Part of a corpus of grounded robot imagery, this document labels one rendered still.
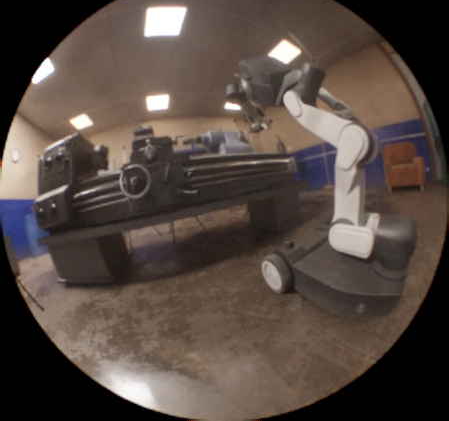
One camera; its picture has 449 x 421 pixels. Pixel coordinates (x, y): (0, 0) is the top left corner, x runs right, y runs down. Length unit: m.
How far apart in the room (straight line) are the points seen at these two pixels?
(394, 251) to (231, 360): 0.62
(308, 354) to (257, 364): 0.16
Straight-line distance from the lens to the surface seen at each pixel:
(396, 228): 0.57
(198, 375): 0.58
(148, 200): 0.90
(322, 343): 0.60
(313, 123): 0.63
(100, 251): 1.24
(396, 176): 3.19
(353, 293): 0.53
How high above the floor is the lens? 0.54
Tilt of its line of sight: 3 degrees down
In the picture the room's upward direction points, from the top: 11 degrees counter-clockwise
